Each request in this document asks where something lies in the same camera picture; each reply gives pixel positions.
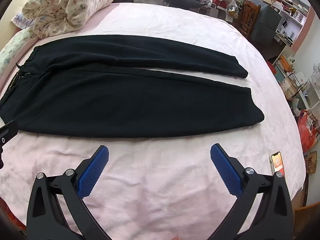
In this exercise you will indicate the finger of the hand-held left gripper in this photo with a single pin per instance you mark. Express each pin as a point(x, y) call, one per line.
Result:
point(7, 132)

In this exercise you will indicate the white bookshelf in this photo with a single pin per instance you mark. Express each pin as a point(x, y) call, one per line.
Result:
point(291, 10)

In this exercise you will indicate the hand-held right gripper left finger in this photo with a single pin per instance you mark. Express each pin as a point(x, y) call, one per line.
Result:
point(93, 172)

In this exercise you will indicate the dark grey storage box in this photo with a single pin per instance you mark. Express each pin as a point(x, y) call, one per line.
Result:
point(266, 25)

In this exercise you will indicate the white metal rack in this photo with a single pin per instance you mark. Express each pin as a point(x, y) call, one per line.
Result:
point(308, 90)

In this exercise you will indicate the smartphone with orange screen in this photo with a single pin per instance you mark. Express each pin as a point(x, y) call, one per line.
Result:
point(278, 163)

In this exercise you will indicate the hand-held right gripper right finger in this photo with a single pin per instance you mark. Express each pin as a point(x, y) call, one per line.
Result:
point(225, 172)

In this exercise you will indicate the cardboard box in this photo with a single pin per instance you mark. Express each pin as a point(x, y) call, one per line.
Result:
point(308, 217)

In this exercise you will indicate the pink bed sheet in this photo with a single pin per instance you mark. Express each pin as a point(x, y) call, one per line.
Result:
point(155, 170)

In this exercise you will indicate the orange plastic bag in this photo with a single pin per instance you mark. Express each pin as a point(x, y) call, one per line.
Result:
point(306, 130)

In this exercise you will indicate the brown paper bag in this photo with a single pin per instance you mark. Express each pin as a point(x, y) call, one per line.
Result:
point(313, 162)

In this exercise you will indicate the floral print pillow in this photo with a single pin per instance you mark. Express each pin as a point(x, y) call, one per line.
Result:
point(15, 47)

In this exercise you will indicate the black pants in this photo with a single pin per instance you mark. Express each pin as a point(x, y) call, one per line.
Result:
point(105, 97)

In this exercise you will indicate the wooden chair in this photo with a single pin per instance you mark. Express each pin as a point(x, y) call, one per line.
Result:
point(247, 17)

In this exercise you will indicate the rolled bear print quilt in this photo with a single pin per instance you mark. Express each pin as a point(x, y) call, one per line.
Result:
point(67, 5)

